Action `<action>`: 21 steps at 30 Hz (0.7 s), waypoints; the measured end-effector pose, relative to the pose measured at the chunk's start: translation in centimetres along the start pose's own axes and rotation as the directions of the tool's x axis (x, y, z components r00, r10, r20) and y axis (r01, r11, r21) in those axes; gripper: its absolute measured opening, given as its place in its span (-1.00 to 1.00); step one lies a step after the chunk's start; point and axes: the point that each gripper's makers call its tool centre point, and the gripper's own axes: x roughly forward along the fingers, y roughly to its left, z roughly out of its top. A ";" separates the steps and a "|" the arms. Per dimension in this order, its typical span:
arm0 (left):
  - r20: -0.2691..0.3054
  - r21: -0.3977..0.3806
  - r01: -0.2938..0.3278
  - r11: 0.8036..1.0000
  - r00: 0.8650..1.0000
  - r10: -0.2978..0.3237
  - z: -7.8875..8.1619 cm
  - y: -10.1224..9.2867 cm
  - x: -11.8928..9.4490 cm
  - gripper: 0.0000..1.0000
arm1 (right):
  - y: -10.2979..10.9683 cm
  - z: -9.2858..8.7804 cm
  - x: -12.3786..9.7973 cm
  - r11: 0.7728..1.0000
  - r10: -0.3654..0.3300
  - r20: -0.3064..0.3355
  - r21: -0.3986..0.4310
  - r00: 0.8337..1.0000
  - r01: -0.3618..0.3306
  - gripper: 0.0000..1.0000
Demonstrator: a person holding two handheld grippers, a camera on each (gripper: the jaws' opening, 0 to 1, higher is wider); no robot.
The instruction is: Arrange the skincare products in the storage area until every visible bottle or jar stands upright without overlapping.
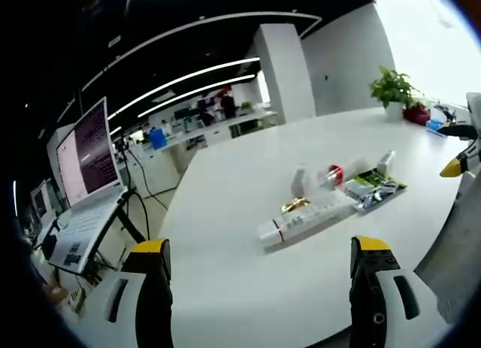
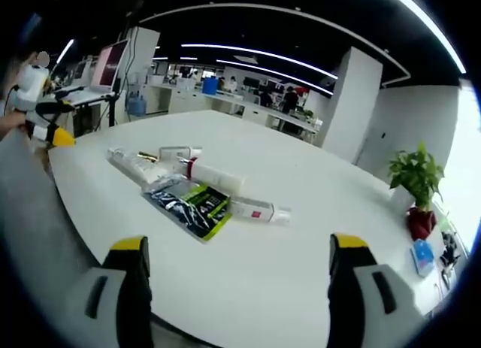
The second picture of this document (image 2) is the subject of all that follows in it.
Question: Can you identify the black green skincare sachet pack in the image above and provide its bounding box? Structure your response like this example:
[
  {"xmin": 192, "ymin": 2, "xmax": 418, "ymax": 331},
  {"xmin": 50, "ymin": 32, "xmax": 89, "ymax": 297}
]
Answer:
[{"xmin": 141, "ymin": 178, "xmax": 232, "ymax": 244}]

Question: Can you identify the clear plastic packet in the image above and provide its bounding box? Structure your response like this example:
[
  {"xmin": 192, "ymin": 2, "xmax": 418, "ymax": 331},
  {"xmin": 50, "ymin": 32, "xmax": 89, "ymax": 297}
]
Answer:
[{"xmin": 106, "ymin": 146, "xmax": 177, "ymax": 184}]

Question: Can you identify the blue bin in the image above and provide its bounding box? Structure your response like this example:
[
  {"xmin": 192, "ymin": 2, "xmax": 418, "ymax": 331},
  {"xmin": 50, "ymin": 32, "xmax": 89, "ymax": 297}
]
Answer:
[{"xmin": 201, "ymin": 77, "xmax": 221, "ymax": 97}]

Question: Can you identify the white skincare tube red collar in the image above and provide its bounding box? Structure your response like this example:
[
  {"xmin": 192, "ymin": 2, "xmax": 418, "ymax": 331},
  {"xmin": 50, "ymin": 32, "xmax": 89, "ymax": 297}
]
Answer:
[{"xmin": 177, "ymin": 155, "xmax": 248, "ymax": 194}]

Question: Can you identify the gold capped skincare bottle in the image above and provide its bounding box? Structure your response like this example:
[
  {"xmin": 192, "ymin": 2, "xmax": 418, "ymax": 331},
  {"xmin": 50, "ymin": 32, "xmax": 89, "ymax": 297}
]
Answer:
[{"xmin": 136, "ymin": 150, "xmax": 160, "ymax": 164}]

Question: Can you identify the green potted plant red pot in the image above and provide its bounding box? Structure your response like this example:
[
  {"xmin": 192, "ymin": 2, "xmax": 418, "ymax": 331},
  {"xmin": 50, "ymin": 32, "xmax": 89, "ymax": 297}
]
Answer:
[{"xmin": 387, "ymin": 140, "xmax": 446, "ymax": 241}]

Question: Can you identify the row of white desks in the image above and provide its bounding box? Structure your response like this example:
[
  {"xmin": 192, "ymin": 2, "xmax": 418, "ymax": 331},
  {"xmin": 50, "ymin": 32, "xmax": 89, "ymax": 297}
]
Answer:
[{"xmin": 145, "ymin": 72, "xmax": 324, "ymax": 147}]

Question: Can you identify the person's left hand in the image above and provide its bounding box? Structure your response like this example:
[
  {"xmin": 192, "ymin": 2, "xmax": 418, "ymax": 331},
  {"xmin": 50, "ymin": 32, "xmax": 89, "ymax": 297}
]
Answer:
[{"xmin": 0, "ymin": 110, "xmax": 37, "ymax": 141}]

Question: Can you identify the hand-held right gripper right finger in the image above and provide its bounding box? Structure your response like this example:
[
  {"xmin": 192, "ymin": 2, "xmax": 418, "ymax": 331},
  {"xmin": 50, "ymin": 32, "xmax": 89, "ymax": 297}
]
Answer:
[{"xmin": 327, "ymin": 232, "xmax": 426, "ymax": 348}]

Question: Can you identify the blue water jug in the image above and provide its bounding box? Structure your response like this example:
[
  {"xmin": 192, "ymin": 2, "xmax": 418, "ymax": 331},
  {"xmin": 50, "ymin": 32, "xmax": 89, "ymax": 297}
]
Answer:
[{"xmin": 126, "ymin": 91, "xmax": 148, "ymax": 118}]

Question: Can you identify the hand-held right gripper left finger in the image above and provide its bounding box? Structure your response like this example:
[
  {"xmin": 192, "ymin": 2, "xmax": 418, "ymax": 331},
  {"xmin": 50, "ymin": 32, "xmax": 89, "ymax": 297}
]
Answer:
[{"xmin": 62, "ymin": 235, "xmax": 156, "ymax": 348}]

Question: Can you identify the clear skincare jar box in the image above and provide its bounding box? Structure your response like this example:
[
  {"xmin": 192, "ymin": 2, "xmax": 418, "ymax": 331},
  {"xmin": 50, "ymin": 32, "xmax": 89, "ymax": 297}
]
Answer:
[{"xmin": 158, "ymin": 144, "xmax": 204, "ymax": 164}]

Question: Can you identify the black cable bundle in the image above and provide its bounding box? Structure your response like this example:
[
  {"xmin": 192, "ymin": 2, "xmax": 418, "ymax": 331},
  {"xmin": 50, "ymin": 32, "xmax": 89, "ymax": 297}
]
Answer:
[{"xmin": 438, "ymin": 230, "xmax": 464, "ymax": 268}]

